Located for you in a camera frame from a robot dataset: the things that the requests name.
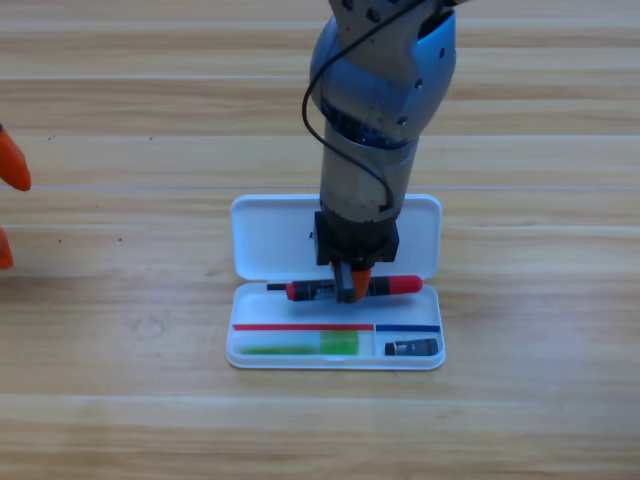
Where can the white Unitree pencil case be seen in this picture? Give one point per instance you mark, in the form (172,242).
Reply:
(270,235)

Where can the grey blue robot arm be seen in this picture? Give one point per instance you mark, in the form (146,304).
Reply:
(380,100)

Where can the green and white pen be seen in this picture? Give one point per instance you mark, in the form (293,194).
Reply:
(340,344)

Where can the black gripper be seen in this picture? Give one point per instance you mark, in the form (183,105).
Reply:
(355,240)

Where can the black eraser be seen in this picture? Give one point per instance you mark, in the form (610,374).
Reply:
(412,348)

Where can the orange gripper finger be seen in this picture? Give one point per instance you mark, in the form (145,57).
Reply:
(14,167)
(5,252)

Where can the red and black marker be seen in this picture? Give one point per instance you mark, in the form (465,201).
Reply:
(400,284)

